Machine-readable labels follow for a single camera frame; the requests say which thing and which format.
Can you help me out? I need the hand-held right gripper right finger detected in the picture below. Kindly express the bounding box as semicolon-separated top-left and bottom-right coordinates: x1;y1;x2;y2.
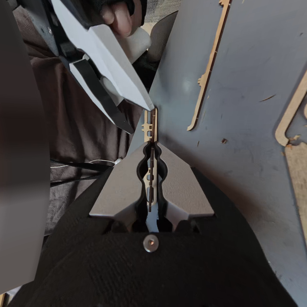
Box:
153;141;215;232

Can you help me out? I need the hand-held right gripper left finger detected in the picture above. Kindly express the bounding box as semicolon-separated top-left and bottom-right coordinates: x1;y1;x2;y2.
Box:
89;141;153;232

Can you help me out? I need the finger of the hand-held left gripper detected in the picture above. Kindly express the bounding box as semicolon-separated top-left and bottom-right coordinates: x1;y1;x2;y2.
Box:
69;59;135;135
51;0;155;111

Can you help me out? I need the slotted wooden model part assembly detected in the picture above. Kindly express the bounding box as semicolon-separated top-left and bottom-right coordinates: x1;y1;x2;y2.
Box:
142;107;159;213

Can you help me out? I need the person's left hand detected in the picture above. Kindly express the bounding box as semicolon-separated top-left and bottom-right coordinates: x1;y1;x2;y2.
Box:
102;4;134;38

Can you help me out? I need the dark cloth garment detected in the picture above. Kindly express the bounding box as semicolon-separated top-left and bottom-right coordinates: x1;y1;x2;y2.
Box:
26;47;145;236

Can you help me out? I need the grey woven fabric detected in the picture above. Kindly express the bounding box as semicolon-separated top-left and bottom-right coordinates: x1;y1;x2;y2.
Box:
146;11;178;63

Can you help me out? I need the short notched wooden strip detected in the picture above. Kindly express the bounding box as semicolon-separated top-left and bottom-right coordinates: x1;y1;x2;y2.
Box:
187;0;232;131

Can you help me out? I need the plain plywood sheet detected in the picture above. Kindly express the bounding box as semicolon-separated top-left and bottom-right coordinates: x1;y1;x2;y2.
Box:
285;144;307;243

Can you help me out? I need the thin white cable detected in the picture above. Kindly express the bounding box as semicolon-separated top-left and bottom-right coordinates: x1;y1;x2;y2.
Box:
50;159;121;169

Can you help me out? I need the wooden frame piece rounded corner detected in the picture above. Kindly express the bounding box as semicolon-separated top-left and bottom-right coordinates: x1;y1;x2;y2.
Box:
275;71;307;147

